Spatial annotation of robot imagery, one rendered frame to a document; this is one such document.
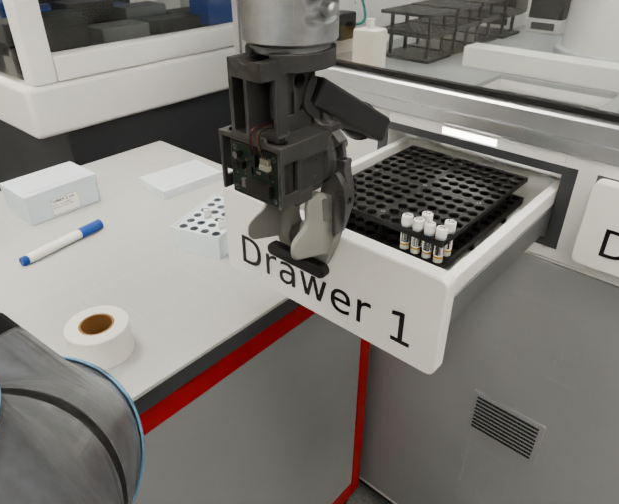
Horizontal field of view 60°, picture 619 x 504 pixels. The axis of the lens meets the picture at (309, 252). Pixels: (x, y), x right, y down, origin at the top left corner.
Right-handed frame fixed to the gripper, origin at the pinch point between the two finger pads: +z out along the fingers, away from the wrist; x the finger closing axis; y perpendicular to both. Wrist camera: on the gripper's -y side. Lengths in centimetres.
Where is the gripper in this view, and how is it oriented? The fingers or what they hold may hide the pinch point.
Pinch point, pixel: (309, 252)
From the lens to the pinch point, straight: 53.7
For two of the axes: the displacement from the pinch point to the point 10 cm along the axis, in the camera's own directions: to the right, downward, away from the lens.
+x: 7.5, 3.5, -5.6
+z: 0.0, 8.5, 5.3
